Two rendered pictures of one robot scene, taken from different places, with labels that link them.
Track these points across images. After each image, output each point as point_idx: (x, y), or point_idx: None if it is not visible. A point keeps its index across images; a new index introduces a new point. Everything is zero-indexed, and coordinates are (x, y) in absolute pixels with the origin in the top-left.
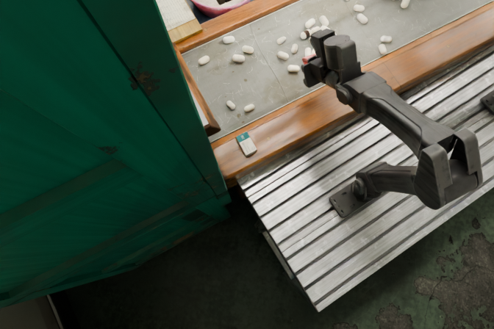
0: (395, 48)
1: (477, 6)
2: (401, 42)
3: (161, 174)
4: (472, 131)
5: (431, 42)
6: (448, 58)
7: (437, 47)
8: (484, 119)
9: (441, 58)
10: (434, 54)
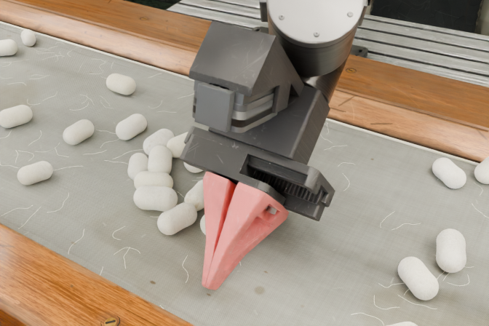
0: (439, 156)
1: (170, 75)
2: (407, 151)
3: None
4: (426, 65)
5: (372, 90)
6: (383, 65)
7: (372, 81)
8: (387, 60)
9: (395, 71)
10: (398, 80)
